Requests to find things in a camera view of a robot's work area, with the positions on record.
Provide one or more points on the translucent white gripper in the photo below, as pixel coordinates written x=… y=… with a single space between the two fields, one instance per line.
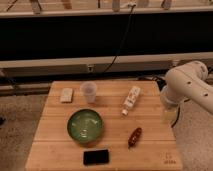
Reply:
x=170 y=113

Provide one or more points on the dark red pepper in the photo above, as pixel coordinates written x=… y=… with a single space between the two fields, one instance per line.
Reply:
x=134 y=137

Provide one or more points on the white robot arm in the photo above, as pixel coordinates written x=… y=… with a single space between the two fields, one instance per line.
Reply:
x=186 y=81

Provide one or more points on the green ceramic bowl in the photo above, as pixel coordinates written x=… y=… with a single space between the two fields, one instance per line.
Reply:
x=85 y=126

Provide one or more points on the white plastic bottle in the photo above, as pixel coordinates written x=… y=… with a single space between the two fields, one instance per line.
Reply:
x=130 y=99

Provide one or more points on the translucent plastic cup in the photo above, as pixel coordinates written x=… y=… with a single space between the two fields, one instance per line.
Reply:
x=89 y=90

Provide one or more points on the black smartphone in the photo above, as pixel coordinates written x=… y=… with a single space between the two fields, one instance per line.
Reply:
x=96 y=157

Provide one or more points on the beige sponge block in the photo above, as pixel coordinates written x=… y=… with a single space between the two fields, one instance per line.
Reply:
x=66 y=95

